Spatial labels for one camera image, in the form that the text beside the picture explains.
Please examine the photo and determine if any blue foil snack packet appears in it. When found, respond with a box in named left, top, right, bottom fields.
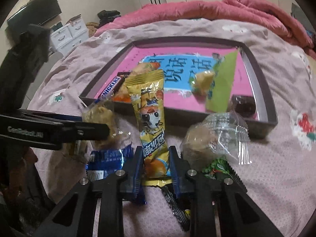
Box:
left=85, top=142, right=147, bottom=206

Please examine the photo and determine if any yellow cartoon snack packet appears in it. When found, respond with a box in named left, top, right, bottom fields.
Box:
left=126, top=70, right=171, bottom=187

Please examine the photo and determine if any dark folded clothes pile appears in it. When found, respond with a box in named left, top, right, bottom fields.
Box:
left=97, top=10, right=120, bottom=27

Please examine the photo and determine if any dark shallow box tray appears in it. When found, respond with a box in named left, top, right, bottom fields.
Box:
left=79, top=36, right=277, bottom=138

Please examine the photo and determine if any orange-ended clear cake packet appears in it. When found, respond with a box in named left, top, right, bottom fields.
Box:
left=113, top=62, right=160, bottom=103

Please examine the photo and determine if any black green pea packet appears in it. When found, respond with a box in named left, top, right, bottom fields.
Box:
left=160, top=157, right=248, bottom=232

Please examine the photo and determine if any clear pastry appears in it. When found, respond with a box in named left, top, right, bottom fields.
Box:
left=181, top=112, right=252, bottom=170

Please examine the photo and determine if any grey quilted headboard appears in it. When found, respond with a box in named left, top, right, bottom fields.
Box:
left=291, top=3, right=314, bottom=32

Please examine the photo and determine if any black wall television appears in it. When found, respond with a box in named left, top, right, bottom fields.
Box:
left=7, top=0, right=62, bottom=39

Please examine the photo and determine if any green milk candy packet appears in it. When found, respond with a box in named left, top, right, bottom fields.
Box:
left=189, top=49, right=239, bottom=113

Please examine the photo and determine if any white drawer chest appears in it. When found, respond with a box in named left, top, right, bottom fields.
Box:
left=50, top=15, right=89, bottom=56

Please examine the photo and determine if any pink printed bed sheet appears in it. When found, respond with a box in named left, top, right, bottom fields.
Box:
left=28, top=19, right=315, bottom=236

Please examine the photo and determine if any small yellow cracker packet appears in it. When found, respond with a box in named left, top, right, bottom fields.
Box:
left=82, top=99, right=132, bottom=150

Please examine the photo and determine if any person's left hand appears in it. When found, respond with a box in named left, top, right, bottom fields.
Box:
left=8, top=148, right=38, bottom=199

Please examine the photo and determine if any pink blue children's book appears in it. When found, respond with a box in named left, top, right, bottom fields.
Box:
left=93, top=45, right=258, bottom=119

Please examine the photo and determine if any brown knitted plush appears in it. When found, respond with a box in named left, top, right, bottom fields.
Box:
left=86, top=22, right=99, bottom=38

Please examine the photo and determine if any dark brown cake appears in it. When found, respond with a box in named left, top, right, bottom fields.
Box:
left=230, top=95, right=256, bottom=118

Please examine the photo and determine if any pink fleece blanket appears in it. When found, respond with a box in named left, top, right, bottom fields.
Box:
left=94, top=0, right=315, bottom=58

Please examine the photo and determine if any brown Snickers bar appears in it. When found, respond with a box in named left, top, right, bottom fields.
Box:
left=96, top=72, right=131, bottom=103

